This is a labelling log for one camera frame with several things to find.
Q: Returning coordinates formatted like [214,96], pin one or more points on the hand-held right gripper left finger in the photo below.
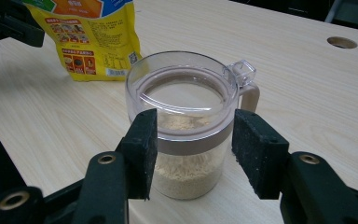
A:
[140,155]

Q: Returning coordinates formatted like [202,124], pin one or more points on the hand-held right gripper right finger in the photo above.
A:
[258,155]

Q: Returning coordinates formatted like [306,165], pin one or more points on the clear plastic jar with lid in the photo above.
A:
[183,93]

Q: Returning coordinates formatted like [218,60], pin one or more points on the yellow seasoning pouch green spout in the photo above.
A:
[105,46]

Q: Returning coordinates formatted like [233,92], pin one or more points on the beige seasoning granules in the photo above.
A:
[183,180]

